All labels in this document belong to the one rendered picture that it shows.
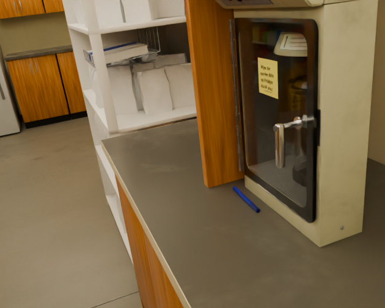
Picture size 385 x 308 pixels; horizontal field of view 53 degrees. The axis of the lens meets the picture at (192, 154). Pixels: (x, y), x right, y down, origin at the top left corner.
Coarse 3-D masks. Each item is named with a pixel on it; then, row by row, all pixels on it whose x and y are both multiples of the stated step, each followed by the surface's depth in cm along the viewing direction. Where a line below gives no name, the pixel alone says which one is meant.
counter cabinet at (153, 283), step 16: (128, 208) 147; (128, 224) 161; (128, 240) 178; (144, 240) 126; (144, 256) 136; (144, 272) 148; (160, 272) 110; (144, 288) 162; (160, 288) 118; (144, 304) 179; (160, 304) 127; (176, 304) 98
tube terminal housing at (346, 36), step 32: (352, 0) 63; (320, 32) 64; (352, 32) 65; (320, 64) 66; (352, 64) 67; (320, 96) 68; (352, 96) 70; (320, 128) 70; (352, 128) 72; (320, 160) 72; (352, 160) 75; (256, 192) 101; (320, 192) 75; (352, 192) 78; (320, 224) 77; (352, 224) 81
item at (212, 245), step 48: (144, 144) 148; (192, 144) 142; (144, 192) 111; (192, 192) 108; (384, 192) 96; (192, 240) 87; (240, 240) 85; (288, 240) 83; (384, 240) 79; (192, 288) 72; (240, 288) 71; (288, 288) 70; (336, 288) 68; (384, 288) 67
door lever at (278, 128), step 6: (294, 120) 74; (300, 120) 72; (276, 126) 72; (282, 126) 72; (288, 126) 72; (294, 126) 73; (300, 126) 73; (276, 132) 72; (282, 132) 72; (276, 138) 73; (282, 138) 72; (276, 144) 73; (282, 144) 73; (276, 150) 74; (282, 150) 73; (276, 156) 74; (282, 156) 74; (276, 162) 75; (282, 162) 74
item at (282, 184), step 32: (256, 32) 80; (288, 32) 70; (256, 64) 83; (288, 64) 72; (256, 96) 87; (288, 96) 75; (256, 128) 90; (256, 160) 94; (288, 160) 80; (288, 192) 83
